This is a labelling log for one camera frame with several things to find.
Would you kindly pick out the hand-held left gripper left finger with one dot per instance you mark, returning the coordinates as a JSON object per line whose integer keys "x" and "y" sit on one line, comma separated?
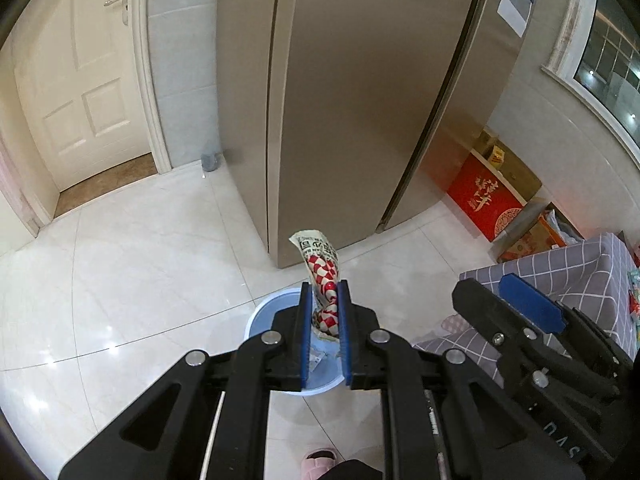
{"x": 306, "y": 340}

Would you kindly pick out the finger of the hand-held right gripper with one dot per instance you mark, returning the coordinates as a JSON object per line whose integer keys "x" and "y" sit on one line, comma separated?
{"x": 532, "y": 302}
{"x": 480, "y": 305}

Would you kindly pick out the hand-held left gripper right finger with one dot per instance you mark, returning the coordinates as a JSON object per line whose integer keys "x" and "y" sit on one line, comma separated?
{"x": 345, "y": 335}

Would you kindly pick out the blue plastic bin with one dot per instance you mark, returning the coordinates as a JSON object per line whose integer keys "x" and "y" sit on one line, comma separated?
{"x": 262, "y": 320}

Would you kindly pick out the red white checked wrapper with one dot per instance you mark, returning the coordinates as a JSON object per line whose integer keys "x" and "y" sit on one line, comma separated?
{"x": 322, "y": 270}

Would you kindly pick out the orange printed box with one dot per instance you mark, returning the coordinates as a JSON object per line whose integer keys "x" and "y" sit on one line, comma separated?
{"x": 530, "y": 242}

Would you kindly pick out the grey checked tablecloth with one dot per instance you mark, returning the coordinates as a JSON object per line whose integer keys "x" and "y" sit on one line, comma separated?
{"x": 590, "y": 270}

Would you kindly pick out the clear plastic bag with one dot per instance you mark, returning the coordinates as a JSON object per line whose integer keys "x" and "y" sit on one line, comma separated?
{"x": 565, "y": 227}

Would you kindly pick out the red gift box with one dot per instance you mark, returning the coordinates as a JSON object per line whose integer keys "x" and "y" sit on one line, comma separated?
{"x": 480, "y": 195}

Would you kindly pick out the pink slipper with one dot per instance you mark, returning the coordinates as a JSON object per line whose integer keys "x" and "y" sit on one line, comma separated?
{"x": 319, "y": 462}

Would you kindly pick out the person's black clothing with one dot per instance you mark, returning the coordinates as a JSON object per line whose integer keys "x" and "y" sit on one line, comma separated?
{"x": 355, "y": 471}

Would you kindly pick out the small yellow box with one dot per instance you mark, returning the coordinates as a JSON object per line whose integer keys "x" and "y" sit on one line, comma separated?
{"x": 496, "y": 156}

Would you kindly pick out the small tan cardboard box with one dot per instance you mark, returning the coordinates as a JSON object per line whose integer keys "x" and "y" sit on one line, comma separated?
{"x": 485, "y": 144}

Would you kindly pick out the small grey floor object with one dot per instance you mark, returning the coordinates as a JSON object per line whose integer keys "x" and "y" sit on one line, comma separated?
{"x": 210, "y": 157}

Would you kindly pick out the bronze two-door refrigerator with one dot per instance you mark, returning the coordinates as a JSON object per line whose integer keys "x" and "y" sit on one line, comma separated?
{"x": 350, "y": 110}

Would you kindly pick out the white framed sliding window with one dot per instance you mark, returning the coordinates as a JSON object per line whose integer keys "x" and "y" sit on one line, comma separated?
{"x": 615, "y": 60}

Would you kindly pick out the plain white paper sheet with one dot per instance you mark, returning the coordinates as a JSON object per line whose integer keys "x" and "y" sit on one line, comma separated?
{"x": 515, "y": 5}

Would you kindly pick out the white panel door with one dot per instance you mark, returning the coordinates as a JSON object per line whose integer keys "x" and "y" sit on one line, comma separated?
{"x": 90, "y": 85}

